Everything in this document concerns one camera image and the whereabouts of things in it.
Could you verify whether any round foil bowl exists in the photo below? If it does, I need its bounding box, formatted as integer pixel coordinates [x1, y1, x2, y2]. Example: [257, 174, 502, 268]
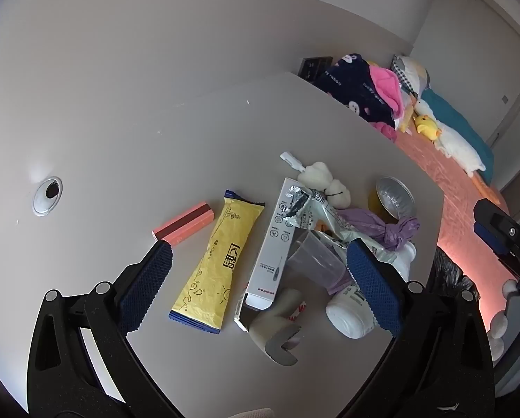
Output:
[368, 176, 417, 220]

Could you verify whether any pink fleece garment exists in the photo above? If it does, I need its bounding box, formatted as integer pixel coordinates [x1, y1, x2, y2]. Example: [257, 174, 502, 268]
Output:
[368, 64, 411, 140]

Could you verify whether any grey adhesive pad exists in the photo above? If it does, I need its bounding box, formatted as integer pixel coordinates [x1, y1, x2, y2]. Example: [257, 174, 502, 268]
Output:
[248, 288, 306, 366]

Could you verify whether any small white plastic hook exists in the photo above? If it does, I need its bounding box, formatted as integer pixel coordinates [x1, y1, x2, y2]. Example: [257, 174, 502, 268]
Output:
[280, 151, 306, 170]

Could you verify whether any knotted purple plastic bag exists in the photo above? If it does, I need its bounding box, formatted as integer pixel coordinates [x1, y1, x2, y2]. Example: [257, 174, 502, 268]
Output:
[336, 208, 421, 251]

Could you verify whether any teal pillow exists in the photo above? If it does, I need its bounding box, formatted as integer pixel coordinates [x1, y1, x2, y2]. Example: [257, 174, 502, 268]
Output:
[419, 88, 495, 184]

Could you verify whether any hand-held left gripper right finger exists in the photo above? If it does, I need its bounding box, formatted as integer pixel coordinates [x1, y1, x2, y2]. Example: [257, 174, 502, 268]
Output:
[338, 239, 496, 418]

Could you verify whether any pink bed sheet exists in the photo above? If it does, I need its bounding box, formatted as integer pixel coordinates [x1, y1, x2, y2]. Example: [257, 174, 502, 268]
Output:
[373, 117, 520, 336]

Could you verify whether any pale yellow cloth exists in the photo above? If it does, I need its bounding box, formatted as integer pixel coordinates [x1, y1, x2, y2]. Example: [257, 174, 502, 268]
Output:
[397, 96, 417, 133]

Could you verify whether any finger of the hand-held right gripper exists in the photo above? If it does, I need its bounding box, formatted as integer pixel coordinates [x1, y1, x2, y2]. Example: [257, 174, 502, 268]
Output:
[473, 199, 520, 255]
[474, 222, 520, 280]

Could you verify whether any yellow duck plush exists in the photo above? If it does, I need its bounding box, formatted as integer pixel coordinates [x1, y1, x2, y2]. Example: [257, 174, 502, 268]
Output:
[413, 114, 442, 141]

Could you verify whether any white plush toy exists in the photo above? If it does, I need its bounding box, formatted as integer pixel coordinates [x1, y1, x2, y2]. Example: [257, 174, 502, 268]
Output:
[297, 162, 352, 208]

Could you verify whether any checked patchwork pillow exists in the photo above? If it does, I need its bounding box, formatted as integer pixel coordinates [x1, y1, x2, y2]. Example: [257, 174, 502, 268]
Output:
[390, 54, 430, 93]

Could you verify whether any white plastic drink bottle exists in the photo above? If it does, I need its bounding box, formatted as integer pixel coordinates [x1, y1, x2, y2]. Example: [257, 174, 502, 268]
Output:
[325, 241, 417, 339]

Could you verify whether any yellow snack packet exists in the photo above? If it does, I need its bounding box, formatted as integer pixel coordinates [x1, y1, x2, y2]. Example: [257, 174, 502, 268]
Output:
[169, 190, 266, 335]

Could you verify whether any torn silver foil wrapper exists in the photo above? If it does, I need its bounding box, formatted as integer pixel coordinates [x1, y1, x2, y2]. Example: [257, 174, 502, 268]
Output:
[278, 184, 400, 266]

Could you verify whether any white goose plush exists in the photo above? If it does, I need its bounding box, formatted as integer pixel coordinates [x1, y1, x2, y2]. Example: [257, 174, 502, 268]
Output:
[414, 98, 487, 179]

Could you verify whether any clear plastic cup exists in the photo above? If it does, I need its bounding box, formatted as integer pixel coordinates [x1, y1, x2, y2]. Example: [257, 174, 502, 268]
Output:
[286, 229, 348, 294]

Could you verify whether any pink rectangular box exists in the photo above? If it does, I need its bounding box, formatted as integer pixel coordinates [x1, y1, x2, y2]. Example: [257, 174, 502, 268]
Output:
[152, 201, 215, 246]

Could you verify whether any long white toothbrush box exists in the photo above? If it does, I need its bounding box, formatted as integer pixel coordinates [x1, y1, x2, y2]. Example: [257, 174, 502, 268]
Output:
[234, 177, 313, 332]

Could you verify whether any person's right hand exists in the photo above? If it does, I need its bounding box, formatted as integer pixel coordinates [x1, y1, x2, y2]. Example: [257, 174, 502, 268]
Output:
[488, 278, 520, 362]

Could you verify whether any dark wall socket panel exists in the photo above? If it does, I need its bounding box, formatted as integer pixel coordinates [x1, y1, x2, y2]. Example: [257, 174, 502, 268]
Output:
[300, 56, 334, 83]

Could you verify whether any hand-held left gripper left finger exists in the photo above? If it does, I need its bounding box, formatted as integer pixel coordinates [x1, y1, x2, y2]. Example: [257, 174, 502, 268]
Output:
[27, 240, 186, 418]

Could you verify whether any navy printed fleece blanket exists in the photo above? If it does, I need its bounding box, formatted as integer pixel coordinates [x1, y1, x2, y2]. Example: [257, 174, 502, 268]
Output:
[314, 53, 402, 129]

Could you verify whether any black trash bag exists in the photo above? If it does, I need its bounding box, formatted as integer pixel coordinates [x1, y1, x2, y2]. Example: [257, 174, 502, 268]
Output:
[425, 248, 479, 310]

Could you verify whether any silver desk cable grommet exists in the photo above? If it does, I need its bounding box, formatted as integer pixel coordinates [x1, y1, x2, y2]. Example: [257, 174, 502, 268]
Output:
[32, 177, 63, 216]

